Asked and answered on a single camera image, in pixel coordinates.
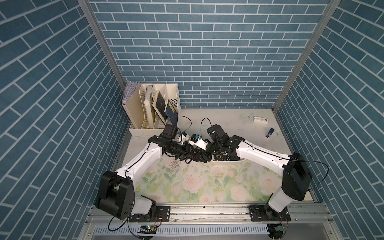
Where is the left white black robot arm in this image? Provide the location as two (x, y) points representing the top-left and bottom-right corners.
(96, 133), (214, 220)

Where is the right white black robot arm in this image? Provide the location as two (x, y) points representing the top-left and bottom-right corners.
(207, 125), (313, 222)

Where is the white small rectangular box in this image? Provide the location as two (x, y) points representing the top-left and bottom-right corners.
(253, 116), (269, 125)

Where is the dark blue book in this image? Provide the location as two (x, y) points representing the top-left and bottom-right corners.
(165, 100), (179, 127)

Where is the small blue bottle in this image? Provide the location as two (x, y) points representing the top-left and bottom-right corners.
(266, 128), (275, 138)

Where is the black yellow book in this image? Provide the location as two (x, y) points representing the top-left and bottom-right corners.
(152, 91), (167, 124)

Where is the white desktop file organizer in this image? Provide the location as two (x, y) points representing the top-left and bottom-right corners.
(130, 84), (181, 137)

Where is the white yellow book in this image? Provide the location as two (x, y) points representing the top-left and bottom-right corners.
(144, 85), (156, 129)

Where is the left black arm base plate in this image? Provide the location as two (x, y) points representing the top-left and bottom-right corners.
(129, 206), (171, 223)

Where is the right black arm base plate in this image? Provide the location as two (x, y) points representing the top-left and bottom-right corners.
(249, 204), (291, 222)

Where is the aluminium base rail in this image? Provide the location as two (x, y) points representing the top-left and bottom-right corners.
(79, 202), (342, 240)

